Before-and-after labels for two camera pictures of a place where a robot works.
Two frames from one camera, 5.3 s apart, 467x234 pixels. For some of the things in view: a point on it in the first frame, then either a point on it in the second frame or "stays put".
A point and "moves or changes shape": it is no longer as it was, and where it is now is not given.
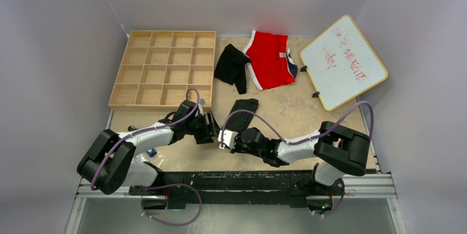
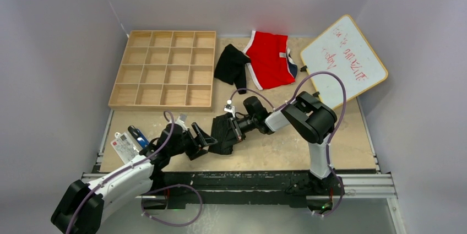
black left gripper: (208, 131) → (194, 148)
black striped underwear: (238, 121) moves or changes shape
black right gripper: (236, 149) → (236, 127)
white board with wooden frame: (341, 64) stays put
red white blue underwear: (271, 64) stays put
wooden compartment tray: (158, 67) stays put
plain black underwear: (231, 67) stays put
